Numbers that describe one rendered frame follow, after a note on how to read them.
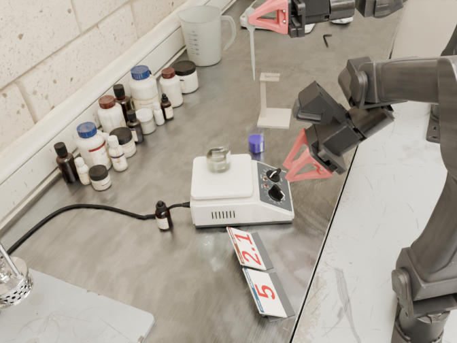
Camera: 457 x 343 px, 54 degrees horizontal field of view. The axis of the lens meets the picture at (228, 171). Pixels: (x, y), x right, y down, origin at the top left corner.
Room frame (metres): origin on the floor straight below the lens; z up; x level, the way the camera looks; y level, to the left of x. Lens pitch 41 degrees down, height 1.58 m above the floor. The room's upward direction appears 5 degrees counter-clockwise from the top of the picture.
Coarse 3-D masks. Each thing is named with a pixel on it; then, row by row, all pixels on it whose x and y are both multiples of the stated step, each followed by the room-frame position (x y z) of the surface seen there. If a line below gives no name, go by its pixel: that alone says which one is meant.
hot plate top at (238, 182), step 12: (240, 156) 0.72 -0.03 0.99; (192, 168) 0.69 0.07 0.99; (204, 168) 0.69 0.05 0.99; (240, 168) 0.68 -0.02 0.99; (192, 180) 0.65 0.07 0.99; (204, 180) 0.65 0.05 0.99; (216, 180) 0.65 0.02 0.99; (228, 180) 0.64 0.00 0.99; (240, 180) 0.64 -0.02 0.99; (252, 180) 0.64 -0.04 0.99; (192, 192) 0.62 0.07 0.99; (204, 192) 0.62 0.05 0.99; (216, 192) 0.62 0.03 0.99; (228, 192) 0.61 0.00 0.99; (240, 192) 0.61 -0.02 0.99; (252, 192) 0.61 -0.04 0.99
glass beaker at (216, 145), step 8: (208, 136) 0.71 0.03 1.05; (216, 136) 0.71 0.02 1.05; (224, 136) 0.70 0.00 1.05; (208, 144) 0.70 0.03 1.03; (216, 144) 0.71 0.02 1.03; (224, 144) 0.67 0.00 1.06; (208, 152) 0.67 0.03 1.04; (216, 152) 0.66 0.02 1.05; (224, 152) 0.67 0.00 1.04; (208, 160) 0.67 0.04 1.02; (216, 160) 0.66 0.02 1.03; (224, 160) 0.67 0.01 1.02; (208, 168) 0.67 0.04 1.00; (216, 168) 0.66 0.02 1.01; (224, 168) 0.66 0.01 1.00
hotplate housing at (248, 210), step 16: (256, 176) 0.67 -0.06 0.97; (256, 192) 0.63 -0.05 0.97; (192, 208) 0.60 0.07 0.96; (208, 208) 0.60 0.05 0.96; (224, 208) 0.60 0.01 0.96; (240, 208) 0.60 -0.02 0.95; (256, 208) 0.60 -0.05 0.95; (272, 208) 0.60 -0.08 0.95; (208, 224) 0.60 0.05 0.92; (224, 224) 0.60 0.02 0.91; (240, 224) 0.60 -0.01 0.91; (256, 224) 0.60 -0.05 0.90
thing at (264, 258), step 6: (252, 234) 0.58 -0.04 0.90; (258, 234) 0.57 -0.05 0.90; (252, 240) 0.56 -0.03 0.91; (258, 240) 0.56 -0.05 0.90; (234, 246) 0.52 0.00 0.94; (258, 246) 0.54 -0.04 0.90; (264, 246) 0.54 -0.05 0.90; (258, 252) 0.53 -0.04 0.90; (264, 252) 0.53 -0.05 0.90; (264, 258) 0.52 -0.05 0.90; (246, 264) 0.48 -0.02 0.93; (264, 264) 0.50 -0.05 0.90; (270, 264) 0.50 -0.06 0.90; (258, 270) 0.49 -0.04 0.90; (264, 270) 0.49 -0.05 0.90
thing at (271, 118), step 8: (264, 80) 0.95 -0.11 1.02; (272, 80) 0.94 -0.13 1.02; (264, 88) 0.96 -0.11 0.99; (264, 96) 0.96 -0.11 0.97; (264, 104) 0.96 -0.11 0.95; (264, 112) 0.96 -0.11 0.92; (272, 112) 0.98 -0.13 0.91; (280, 112) 0.98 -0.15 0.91; (288, 112) 0.97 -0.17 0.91; (264, 120) 0.95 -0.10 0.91; (272, 120) 0.94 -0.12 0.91; (280, 120) 0.94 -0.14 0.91; (288, 120) 0.94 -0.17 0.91; (280, 128) 0.92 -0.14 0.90; (288, 128) 0.91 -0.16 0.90
